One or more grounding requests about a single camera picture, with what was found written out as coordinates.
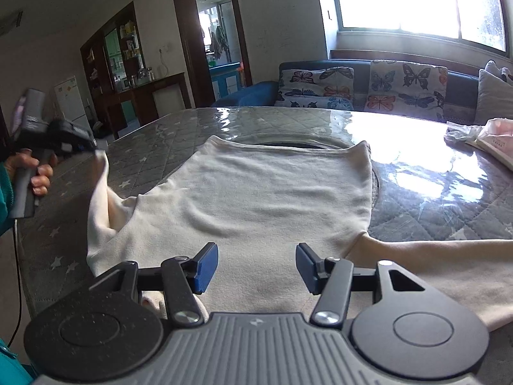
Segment black cable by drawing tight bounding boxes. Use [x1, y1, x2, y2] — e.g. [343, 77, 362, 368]
[6, 217, 22, 347]

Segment cream garment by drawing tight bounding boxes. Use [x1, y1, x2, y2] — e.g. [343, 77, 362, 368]
[86, 135, 513, 331]

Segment white patterned pillow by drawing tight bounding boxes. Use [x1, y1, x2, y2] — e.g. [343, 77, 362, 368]
[485, 60, 513, 85]

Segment pale pink packet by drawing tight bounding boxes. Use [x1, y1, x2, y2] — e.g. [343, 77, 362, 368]
[475, 118, 513, 161]

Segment hanging clothes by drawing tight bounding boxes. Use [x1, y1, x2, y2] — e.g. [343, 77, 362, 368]
[210, 26, 229, 61]

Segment person's left forearm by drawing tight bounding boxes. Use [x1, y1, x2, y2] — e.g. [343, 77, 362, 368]
[0, 162, 16, 235]

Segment person's left hand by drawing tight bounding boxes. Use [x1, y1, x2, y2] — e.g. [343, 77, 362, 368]
[5, 148, 59, 198]

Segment black round induction cooktop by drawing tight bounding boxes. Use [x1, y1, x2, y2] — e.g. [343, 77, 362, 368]
[250, 136, 355, 152]

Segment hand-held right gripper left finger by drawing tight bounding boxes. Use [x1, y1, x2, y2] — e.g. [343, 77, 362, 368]
[89, 242, 219, 327]

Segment grey quilted star table cover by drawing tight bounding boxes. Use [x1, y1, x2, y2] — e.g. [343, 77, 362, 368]
[16, 106, 513, 373]

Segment blue sofa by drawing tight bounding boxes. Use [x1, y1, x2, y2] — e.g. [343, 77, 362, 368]
[214, 59, 513, 127]

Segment white crumpled plastic bag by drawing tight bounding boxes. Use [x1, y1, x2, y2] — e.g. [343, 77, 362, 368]
[444, 125, 485, 145]

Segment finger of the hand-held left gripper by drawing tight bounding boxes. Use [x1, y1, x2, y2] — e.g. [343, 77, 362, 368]
[48, 118, 99, 150]
[50, 143, 83, 158]

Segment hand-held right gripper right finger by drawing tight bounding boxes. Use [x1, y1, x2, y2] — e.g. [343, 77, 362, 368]
[295, 243, 426, 327]

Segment butterfly print cushion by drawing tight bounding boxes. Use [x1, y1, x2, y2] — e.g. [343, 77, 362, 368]
[364, 60, 449, 123]
[276, 67, 355, 111]

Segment white refrigerator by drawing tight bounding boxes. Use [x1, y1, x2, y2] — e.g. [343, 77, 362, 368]
[54, 76, 93, 137]

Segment dark wooden cabinet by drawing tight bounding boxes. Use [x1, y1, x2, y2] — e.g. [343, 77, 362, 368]
[80, 2, 193, 139]

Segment blue cabinet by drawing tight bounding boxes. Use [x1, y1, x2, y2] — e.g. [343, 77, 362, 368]
[209, 62, 243, 99]

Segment dark wooden door frame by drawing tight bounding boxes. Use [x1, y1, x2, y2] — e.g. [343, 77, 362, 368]
[170, 0, 253, 109]

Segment grey pillow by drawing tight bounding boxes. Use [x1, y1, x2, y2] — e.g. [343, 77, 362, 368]
[473, 68, 513, 127]

